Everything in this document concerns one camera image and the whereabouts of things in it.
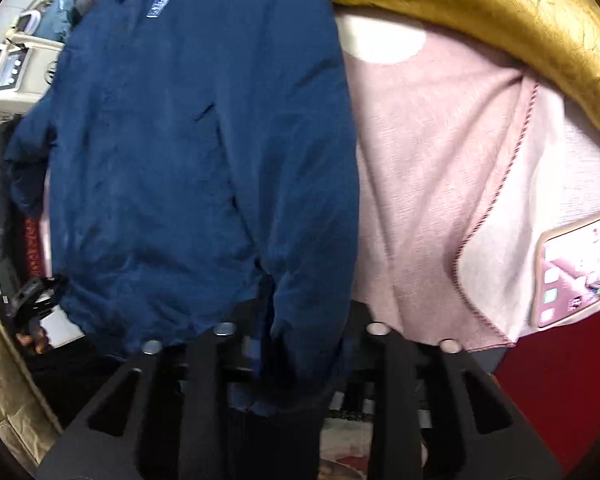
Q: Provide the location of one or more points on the floral bed sheet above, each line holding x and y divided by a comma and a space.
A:
345, 440

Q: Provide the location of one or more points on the blue denim garment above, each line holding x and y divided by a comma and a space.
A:
62, 5

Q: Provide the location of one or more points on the pink polka dot blanket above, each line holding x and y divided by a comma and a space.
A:
430, 185

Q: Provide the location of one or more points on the black red patterned cloth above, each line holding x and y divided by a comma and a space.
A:
34, 250

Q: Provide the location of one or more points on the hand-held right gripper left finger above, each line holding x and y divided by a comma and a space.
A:
205, 385

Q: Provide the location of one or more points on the white machine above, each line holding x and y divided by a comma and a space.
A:
15, 75

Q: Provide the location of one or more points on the dark blue jacket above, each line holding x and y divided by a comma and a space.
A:
180, 160

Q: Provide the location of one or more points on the person's left hand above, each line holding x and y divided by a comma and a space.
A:
36, 341

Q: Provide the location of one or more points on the smartphone with pink case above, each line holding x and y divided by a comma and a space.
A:
575, 270

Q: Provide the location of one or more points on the golden quilt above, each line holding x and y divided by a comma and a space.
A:
505, 10

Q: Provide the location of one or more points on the red mat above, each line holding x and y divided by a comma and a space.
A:
565, 400

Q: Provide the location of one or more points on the black garment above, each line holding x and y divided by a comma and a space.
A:
5, 200

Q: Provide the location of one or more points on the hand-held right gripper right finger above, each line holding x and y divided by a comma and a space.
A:
395, 385

